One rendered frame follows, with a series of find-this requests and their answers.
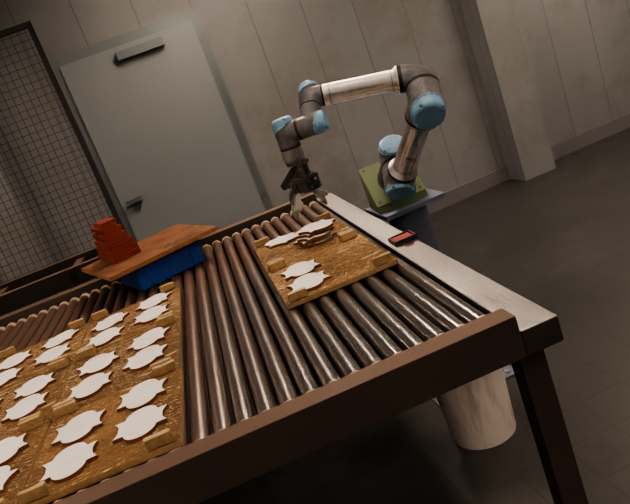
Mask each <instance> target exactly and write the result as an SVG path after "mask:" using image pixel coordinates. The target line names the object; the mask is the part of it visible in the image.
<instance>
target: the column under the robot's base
mask: <svg viewBox="0 0 630 504"><path fill-rule="evenodd" d="M426 191H427V194H428V196H426V197H423V198H421V199H418V200H416V201H413V202H411V203H408V204H406V205H403V206H401V207H398V208H396V209H393V210H391V211H388V212H385V213H383V214H378V213H377V212H375V211H374V210H372V209H371V207H369V208H367V209H365V212H367V213H369V214H371V215H373V216H375V217H377V218H380V219H383V220H385V221H389V223H390V225H391V226H393V227H395V228H397V229H398V230H400V231H402V232H404V231H406V230H410V231H412V232H414V233H416V234H417V237H418V239H417V240H419V241H421V242H423V243H424V244H426V245H428V246H430V247H432V248H434V249H435V250H437V251H439V252H441V250H440V247H439V244H438V241H437V238H436V235H435V231H434V228H433V225H432V222H431V219H430V216H429V213H428V210H427V207H426V205H427V204H430V203H432V202H434V201H437V200H439V199H441V198H444V197H446V194H445V192H441V191H437V190H432V189H428V188H426ZM503 372H504V376H505V380H507V379H509V378H511V377H513V376H515V375H514V371H513V368H512V367H511V366H509V365H507V366H505V367H503Z"/></svg>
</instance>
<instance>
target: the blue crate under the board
mask: <svg viewBox="0 0 630 504"><path fill-rule="evenodd" d="M198 242H199V240H196V241H194V242H192V243H190V244H188V245H186V246H184V247H182V248H180V249H178V250H176V251H174V252H172V253H170V254H168V255H166V256H163V257H161V258H159V259H157V260H155V261H153V262H151V263H149V264H147V265H145V266H143V267H141V268H139V269H137V270H135V271H132V272H130V273H128V274H126V275H124V276H122V277H120V279H121V281H122V283H123V284H124V285H127V286H130V287H133V288H136V289H139V290H142V291H145V290H147V289H149V288H151V287H153V286H155V285H157V284H159V283H161V282H163V281H165V280H167V279H169V278H171V277H173V276H175V275H177V274H179V273H181V272H183V271H185V270H187V269H189V268H191V267H193V266H195V265H197V264H199V263H201V262H203V261H205V257H204V254H203V252H202V250H201V247H200V245H199V243H198Z"/></svg>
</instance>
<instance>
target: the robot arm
mask: <svg viewBox="0 0 630 504"><path fill-rule="evenodd" d="M395 91H396V92H398V93H399V94H400V93H406V94H407V99H408V105H407V108H406V111H405V115H404V119H405V121H406V126H405V129H404V132H403V135H402V136H400V135H389V136H386V137H384V138H383V139H382V140H381V141H380V143H379V148H378V151H379V156H380V168H379V171H378V174H377V178H378V183H379V185H380V187H381V188H382V189H384V190H385V191H386V195H387V197H389V198H390V199H393V200H404V199H407V198H410V197H412V196H413V195H414V194H415V193H416V186H415V180H416V177H417V174H418V167H417V163H418V160H419V158H420V155H421V152H422V150H423V147H424V144H425V142H426V139H427V136H428V133H429V131H430V130H432V129H434V128H436V127H437V125H440V124H441V123H442V122H443V121H444V119H445V116H446V104H445V101H444V99H443V95H442V91H441V87H440V82H439V78H438V76H437V74H436V73H435V72H434V71H433V70H432V69H431V68H429V67H427V66H424V65H420V64H401V65H396V66H394V68H393V69H392V70H387V71H382V72H377V73H373V74H368V75H363V76H358V77H354V78H349V79H344V80H339V81H335V82H330V83H325V84H321V85H318V84H317V83H316V82H315V81H310V80H306V81H304V82H302V83H301V84H300V85H299V88H298V99H299V106H300V117H299V118H296V119H293V120H292V118H291V116H290V115H287V116H284V117H281V118H279V119H276V120H274V121H273V122H272V123H271V126H272V129H273V132H274V136H275V138H276V140H277V143H278V145H279V148H280V151H281V154H282V157H283V160H284V162H285V163H286V165H287V167H292V168H291V169H290V170H289V172H288V174H287V175H286V177H285V179H284V180H283V182H282V184H281V188H282V189H283V190H284V191H285V190H287V189H289V188H290V190H289V200H290V205H291V209H292V212H293V215H294V217H295V220H297V221H298V216H299V215H298V211H299V210H301V209H302V208H303V202H302V201H301V195H300V194H302V193H304V194H305V193H309V192H310V193H311V194H314V195H316V197H317V198H319V199H320V201H321V202H322V203H324V204H328V203H327V200H326V198H325V196H327V195H328V192H327V191H324V190H321V189H319V187H321V186H322V183H321V181H320V178H319V175H318V172H313V171H310V169H309V166H308V164H307V162H309V159H308V158H305V157H304V152H303V149H302V146H301V143H300V140H303V139H306V138H309V137H312V136H315V135H320V134H321V133H323V132H326V131H328V130H329V129H330V122H329V118H328V115H327V113H326V112H325V110H321V107H322V106H326V105H331V104H336V103H341V102H346V101H351V100H356V99H361V98H366V97H371V96H375V95H380V94H385V93H390V92H395ZM311 172H313V173H311ZM317 176H318V177H317ZM318 179H319V180H318ZM297 193H299V194H297Z"/></svg>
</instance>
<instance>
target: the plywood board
mask: <svg viewBox="0 0 630 504"><path fill-rule="evenodd" d="M217 230H219V228H218V226H210V225H189V224H176V225H174V226H171V227H169V228H167V229H165V230H163V231H161V232H159V233H156V234H154V235H152V236H150V237H148V238H146V239H143V240H141V241H139V242H137V243H138V246H139V248H140V250H141V252H140V253H138V254H136V255H134V256H132V257H130V258H128V259H126V260H123V261H121V262H119V263H117V264H112V263H109V262H104V261H101V260H98V261H96V262H94V263H92V264H90V265H87V266H85V267H83V268H81V270H82V272H84V273H87V274H90V275H93V276H96V277H99V278H102V279H105V280H107V281H110V282H112V281H114V280H116V279H118V278H120V277H122V276H124V275H126V274H128V273H130V272H132V271H135V270H137V269H139V268H141V267H143V266H145V265H147V264H149V263H151V262H153V261H155V260H157V259H159V258H161V257H163V256H166V255H168V254H170V253H172V252H174V251H176V250H178V249H180V248H182V247H184V246H186V245H188V244H190V243H192V242H194V241H196V240H199V239H201V238H203V237H205V236H207V235H209V234H211V233H213V232H215V231H217Z"/></svg>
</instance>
